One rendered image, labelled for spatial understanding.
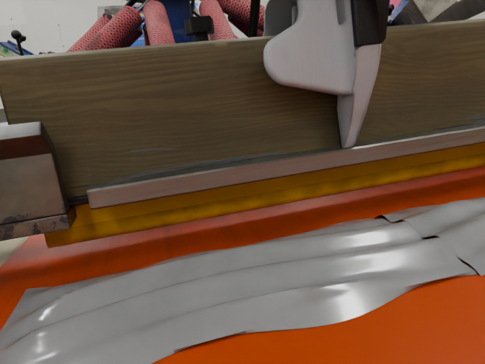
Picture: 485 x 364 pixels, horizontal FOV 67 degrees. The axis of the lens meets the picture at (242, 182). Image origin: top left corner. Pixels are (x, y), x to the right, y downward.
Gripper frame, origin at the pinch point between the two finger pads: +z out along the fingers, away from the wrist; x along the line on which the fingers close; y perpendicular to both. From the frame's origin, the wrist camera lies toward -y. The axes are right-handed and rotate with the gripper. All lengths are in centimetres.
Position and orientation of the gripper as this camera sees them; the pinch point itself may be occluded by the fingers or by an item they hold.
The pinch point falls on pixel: (335, 120)
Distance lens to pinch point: 24.0
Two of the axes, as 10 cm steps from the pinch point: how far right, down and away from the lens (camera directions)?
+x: 2.5, 2.2, -9.4
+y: -9.6, 1.7, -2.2
